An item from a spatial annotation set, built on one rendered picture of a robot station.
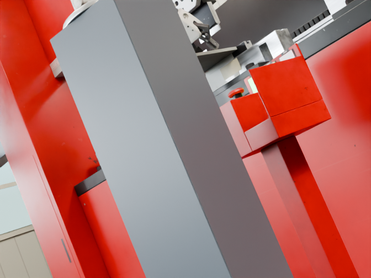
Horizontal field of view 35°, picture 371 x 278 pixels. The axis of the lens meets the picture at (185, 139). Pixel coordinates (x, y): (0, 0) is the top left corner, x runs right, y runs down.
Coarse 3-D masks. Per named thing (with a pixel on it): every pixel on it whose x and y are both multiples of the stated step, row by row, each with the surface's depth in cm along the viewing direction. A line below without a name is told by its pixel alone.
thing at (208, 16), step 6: (204, 6) 184; (210, 6) 183; (198, 12) 186; (204, 12) 184; (210, 12) 183; (198, 18) 187; (204, 18) 185; (210, 18) 183; (216, 18) 183; (210, 24) 184; (216, 24) 183; (204, 30) 186; (210, 30) 185; (216, 30) 184; (204, 36) 188; (210, 36) 186
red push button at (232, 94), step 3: (234, 90) 132; (237, 90) 132; (240, 90) 132; (243, 90) 133; (231, 93) 132; (234, 93) 132; (237, 93) 132; (240, 93) 133; (228, 96) 133; (231, 96) 133; (234, 96) 133; (237, 96) 132; (240, 96) 133
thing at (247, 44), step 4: (240, 44) 176; (244, 44) 175; (248, 44) 176; (240, 48) 177; (244, 48) 176; (248, 48) 175; (232, 52) 179; (236, 52) 178; (240, 52) 177; (236, 56) 178
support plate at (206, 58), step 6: (228, 48) 175; (234, 48) 176; (198, 54) 166; (204, 54) 167; (210, 54) 170; (216, 54) 173; (222, 54) 176; (228, 54) 178; (204, 60) 174; (210, 60) 177; (216, 60) 180; (204, 66) 181; (210, 66) 184
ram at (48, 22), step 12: (24, 0) 252; (36, 0) 245; (48, 0) 239; (60, 0) 233; (36, 12) 247; (48, 12) 241; (60, 12) 235; (72, 12) 229; (36, 24) 249; (48, 24) 243; (60, 24) 237; (48, 36) 245; (48, 48) 247; (48, 60) 249; (60, 72) 244
